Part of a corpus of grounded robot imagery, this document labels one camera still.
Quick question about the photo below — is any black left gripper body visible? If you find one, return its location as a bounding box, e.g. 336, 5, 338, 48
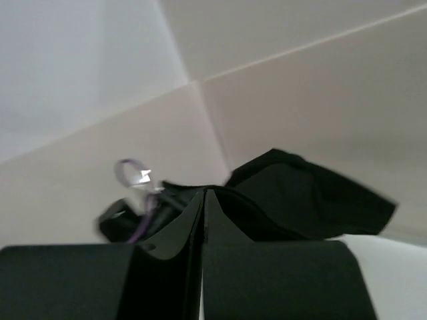
98, 187, 187, 243

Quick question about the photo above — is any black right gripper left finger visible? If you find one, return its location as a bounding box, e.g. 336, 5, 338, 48
1, 193, 203, 319

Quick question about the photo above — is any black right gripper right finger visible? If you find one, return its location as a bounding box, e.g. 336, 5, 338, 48
202, 191, 376, 319

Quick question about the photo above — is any black tank top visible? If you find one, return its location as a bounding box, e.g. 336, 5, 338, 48
161, 148, 400, 242

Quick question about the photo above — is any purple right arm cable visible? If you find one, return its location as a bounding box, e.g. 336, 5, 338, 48
114, 158, 161, 244

